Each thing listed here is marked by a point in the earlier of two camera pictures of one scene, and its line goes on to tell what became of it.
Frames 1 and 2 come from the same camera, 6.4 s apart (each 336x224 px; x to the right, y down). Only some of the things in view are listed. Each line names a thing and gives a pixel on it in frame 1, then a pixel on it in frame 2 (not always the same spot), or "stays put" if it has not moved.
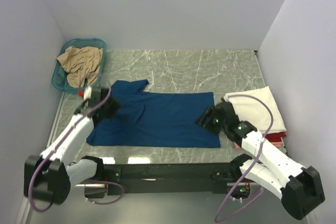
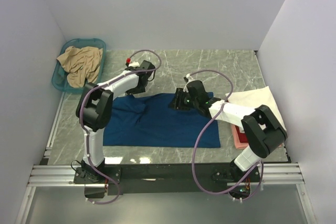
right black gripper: x=210 y=111 -> x=177 y=104
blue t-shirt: x=150 y=118 stays put
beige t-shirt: x=81 y=63 stays put
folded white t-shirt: x=253 y=112 stays put
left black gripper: x=114 y=106 -> x=134 y=91
